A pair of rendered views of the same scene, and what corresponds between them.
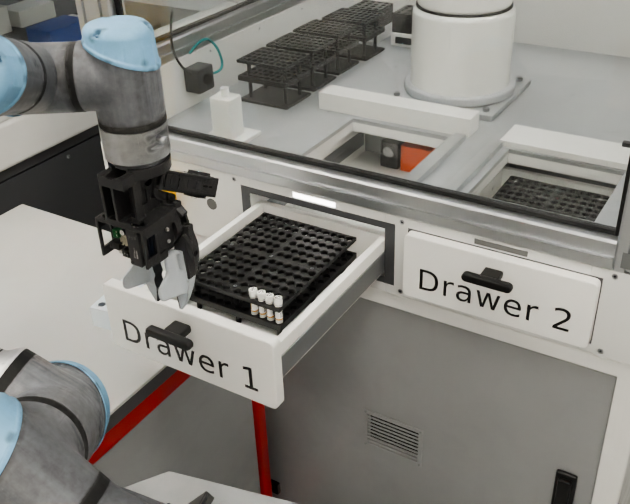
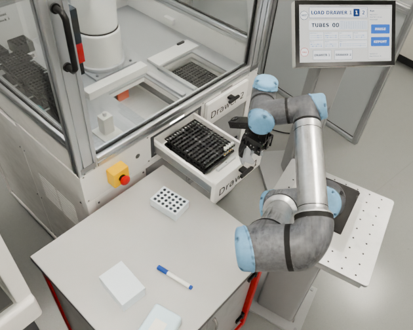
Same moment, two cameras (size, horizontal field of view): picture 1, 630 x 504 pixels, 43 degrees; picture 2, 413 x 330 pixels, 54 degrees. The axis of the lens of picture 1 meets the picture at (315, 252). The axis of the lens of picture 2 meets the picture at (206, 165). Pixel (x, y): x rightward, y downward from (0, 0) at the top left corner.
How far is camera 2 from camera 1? 159 cm
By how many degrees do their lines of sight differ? 64
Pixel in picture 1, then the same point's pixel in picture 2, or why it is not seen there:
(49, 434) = not seen: hidden behind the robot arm
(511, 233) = (229, 82)
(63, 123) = not seen: outside the picture
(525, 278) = (235, 91)
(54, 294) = (143, 236)
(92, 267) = (124, 221)
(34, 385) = (290, 194)
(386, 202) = (198, 100)
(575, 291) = (244, 85)
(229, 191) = (145, 144)
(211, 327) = not seen: hidden behind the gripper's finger
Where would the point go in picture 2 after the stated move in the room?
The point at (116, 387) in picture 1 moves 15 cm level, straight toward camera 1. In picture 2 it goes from (219, 214) to (257, 211)
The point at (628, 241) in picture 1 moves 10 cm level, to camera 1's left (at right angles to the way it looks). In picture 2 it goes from (251, 63) to (249, 75)
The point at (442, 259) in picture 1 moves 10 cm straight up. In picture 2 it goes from (217, 103) to (219, 85)
